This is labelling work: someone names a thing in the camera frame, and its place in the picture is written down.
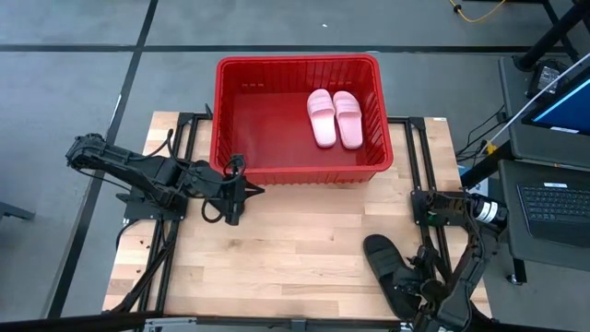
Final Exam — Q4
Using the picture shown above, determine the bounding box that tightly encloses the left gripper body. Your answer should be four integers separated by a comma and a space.
197, 153, 249, 227

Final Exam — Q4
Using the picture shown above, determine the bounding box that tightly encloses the black stand pole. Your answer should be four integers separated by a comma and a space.
513, 0, 590, 73

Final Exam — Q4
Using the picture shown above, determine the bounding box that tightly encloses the black power adapter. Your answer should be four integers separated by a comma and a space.
526, 58, 569, 99

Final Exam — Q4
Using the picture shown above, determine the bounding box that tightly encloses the black caster leg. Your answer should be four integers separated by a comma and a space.
506, 257, 529, 285

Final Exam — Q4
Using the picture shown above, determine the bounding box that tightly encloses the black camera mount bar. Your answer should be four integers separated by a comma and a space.
0, 311, 590, 332

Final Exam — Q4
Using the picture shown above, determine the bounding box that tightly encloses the grey side desk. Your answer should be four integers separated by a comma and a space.
497, 54, 590, 170

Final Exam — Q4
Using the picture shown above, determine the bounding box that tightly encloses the red plastic bin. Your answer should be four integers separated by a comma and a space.
209, 53, 395, 186

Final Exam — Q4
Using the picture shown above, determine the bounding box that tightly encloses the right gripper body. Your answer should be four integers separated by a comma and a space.
407, 247, 451, 304

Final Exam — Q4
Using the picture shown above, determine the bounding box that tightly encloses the dark grey furniture foot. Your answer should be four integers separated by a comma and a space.
0, 201, 37, 223

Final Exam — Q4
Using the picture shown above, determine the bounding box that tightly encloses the yellow cable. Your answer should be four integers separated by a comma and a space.
449, 0, 507, 24

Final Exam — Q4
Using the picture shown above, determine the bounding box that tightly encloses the pink slide sandal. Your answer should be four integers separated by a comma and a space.
331, 89, 364, 150
306, 89, 338, 149

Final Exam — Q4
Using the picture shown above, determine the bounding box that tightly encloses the black cable with plug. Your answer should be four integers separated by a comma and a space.
454, 104, 511, 162

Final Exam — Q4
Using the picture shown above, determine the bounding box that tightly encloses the thin white rod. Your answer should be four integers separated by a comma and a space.
478, 52, 590, 156

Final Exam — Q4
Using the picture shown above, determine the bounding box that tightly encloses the black slide sandal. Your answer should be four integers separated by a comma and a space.
362, 233, 423, 321

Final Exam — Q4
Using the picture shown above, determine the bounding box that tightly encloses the monitor with blue screen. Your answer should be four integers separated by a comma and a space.
522, 66, 590, 137

